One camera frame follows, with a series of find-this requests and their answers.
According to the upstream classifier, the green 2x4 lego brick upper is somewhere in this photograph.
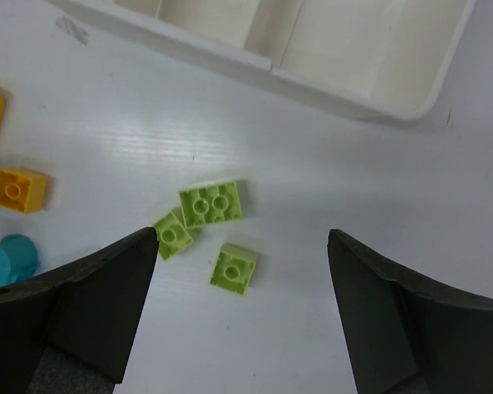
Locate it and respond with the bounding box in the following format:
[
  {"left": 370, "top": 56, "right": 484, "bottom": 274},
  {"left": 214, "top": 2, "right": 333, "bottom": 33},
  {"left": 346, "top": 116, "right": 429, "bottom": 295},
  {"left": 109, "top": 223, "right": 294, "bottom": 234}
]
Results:
[{"left": 178, "top": 179, "right": 251, "bottom": 229}]

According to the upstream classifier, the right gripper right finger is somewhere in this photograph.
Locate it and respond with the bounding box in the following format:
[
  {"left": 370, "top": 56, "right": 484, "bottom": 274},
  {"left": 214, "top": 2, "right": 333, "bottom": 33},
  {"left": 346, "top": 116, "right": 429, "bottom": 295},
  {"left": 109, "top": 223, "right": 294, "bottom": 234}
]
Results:
[{"left": 327, "top": 229, "right": 493, "bottom": 393}]

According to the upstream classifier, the green 2x2 lego brick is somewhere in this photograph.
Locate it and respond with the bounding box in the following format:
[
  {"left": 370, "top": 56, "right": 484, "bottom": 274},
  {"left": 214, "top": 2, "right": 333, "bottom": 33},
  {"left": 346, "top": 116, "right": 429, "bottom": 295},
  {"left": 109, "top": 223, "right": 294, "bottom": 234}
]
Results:
[
  {"left": 154, "top": 207, "right": 196, "bottom": 261},
  {"left": 210, "top": 243, "right": 258, "bottom": 296}
]

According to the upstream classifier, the turquoise round lego piece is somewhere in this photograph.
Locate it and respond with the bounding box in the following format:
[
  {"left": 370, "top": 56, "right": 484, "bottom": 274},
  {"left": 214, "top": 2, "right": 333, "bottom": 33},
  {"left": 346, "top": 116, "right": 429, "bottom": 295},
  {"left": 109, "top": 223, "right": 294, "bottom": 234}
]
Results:
[{"left": 0, "top": 234, "right": 39, "bottom": 287}]

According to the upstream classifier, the right white divided tray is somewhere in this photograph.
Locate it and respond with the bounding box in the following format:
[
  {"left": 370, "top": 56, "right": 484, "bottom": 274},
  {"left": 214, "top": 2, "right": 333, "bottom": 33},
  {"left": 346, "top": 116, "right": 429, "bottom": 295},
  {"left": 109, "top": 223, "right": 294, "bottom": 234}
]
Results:
[{"left": 57, "top": 1, "right": 474, "bottom": 121}]

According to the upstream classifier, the green 2x2 lego brick left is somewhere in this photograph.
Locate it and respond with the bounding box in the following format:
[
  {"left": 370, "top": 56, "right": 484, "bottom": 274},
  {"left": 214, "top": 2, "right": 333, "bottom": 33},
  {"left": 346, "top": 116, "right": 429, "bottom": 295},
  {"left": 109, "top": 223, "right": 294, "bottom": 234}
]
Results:
[{"left": 154, "top": 207, "right": 196, "bottom": 261}]

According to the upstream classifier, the green 2x2 lego brick middle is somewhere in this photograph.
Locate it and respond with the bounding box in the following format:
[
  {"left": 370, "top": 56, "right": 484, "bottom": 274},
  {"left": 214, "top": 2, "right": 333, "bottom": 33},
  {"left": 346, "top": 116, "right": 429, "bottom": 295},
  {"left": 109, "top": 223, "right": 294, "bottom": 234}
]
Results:
[{"left": 210, "top": 243, "right": 258, "bottom": 296}]

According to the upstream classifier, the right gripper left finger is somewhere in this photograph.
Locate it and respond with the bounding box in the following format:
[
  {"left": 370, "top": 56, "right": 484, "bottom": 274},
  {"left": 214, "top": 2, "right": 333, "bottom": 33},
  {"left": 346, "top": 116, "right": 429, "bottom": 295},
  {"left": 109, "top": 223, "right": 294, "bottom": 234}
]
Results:
[{"left": 0, "top": 227, "right": 159, "bottom": 393}]

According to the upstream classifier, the orange 2x2 lego brick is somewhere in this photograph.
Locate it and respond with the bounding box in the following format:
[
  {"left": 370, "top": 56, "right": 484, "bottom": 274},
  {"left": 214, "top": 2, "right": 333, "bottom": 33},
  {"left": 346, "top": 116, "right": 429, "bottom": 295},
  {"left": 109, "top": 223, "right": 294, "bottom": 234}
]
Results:
[{"left": 0, "top": 167, "right": 49, "bottom": 214}]

